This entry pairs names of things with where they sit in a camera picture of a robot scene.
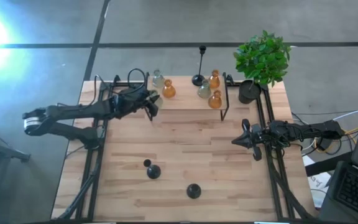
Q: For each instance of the black metal candlestick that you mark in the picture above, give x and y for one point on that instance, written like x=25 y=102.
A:
x=154 y=171
x=194 y=191
x=197 y=80

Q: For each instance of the green plant in black pot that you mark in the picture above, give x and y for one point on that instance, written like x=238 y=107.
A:
x=261 y=59

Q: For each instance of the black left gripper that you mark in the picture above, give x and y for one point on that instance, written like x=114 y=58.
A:
x=132 y=101

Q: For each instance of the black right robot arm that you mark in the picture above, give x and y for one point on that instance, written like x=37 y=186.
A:
x=309 y=129

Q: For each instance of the clear glass candle holder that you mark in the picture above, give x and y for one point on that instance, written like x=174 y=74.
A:
x=158 y=81
x=158 y=101
x=204 y=92

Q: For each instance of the amber glass candle holder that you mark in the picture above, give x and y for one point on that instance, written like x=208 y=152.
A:
x=214 y=82
x=168 y=91
x=215 y=102

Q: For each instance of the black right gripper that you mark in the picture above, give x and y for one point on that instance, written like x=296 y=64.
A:
x=259 y=138

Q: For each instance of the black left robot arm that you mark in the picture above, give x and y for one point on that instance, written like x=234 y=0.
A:
x=73 y=110

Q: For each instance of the white paper sheet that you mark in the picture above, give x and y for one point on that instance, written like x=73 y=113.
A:
x=314 y=183

